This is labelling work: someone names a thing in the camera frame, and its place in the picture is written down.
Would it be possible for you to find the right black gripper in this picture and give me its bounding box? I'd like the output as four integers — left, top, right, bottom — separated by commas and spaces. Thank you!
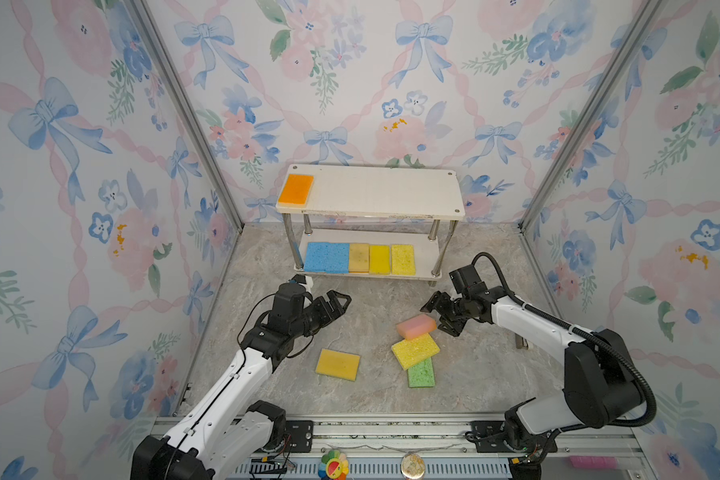
418, 291, 469, 336

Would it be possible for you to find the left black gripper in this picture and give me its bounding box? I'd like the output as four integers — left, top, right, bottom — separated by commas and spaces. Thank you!
290, 289, 349, 340

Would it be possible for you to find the pink sponge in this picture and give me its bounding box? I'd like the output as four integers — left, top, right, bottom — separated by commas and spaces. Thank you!
396, 314, 437, 340

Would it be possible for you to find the blue sponge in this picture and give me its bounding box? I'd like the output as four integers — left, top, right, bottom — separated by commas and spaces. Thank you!
304, 242, 330, 272
325, 243, 350, 274

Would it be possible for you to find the blue sponge front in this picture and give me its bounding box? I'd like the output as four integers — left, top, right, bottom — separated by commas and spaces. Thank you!
325, 243, 350, 274

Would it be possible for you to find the light yellow cellulose sponge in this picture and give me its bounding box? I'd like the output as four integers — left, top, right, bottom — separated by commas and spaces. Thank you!
391, 334, 440, 371

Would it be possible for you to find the green sponge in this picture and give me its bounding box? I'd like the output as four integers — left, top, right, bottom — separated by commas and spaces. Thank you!
407, 358, 436, 388

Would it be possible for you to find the bright yellow scouring sponge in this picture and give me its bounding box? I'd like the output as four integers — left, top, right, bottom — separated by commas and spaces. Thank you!
369, 245, 391, 275

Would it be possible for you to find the orange sponge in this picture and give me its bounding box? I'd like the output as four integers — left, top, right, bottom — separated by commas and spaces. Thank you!
278, 174, 314, 207

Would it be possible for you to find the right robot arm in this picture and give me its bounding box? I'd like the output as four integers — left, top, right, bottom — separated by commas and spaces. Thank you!
421, 287, 656, 454

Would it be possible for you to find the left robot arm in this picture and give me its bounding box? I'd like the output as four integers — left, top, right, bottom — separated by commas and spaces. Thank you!
130, 275, 352, 479

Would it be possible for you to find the white two-tier metal shelf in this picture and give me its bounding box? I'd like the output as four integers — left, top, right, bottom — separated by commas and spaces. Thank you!
276, 164, 466, 284

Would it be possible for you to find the round gold badge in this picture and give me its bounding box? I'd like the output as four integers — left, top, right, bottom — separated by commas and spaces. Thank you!
400, 453, 426, 480

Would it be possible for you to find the colourful flower toy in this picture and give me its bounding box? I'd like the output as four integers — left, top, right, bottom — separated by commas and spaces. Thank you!
318, 450, 350, 480

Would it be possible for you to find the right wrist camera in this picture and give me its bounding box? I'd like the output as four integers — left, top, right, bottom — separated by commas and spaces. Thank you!
449, 265, 486, 298

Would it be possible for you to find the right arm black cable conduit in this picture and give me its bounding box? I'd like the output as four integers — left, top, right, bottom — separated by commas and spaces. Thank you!
470, 251, 658, 428

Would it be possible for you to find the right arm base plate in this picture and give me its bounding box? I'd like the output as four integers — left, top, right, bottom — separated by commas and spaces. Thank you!
464, 420, 558, 455

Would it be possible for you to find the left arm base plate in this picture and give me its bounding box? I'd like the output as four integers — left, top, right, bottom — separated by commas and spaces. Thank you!
257, 420, 315, 455

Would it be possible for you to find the aluminium front rail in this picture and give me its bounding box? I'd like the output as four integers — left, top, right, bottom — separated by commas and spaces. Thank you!
128, 410, 658, 480

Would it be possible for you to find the left aluminium frame post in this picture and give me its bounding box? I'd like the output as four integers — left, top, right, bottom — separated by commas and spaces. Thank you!
122, 0, 244, 232

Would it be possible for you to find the aluminium frame post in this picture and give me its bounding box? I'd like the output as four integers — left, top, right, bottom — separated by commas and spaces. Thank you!
518, 0, 667, 232
122, 0, 244, 232

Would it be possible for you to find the right aluminium frame post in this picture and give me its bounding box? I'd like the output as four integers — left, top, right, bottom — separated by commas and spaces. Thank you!
518, 0, 667, 232

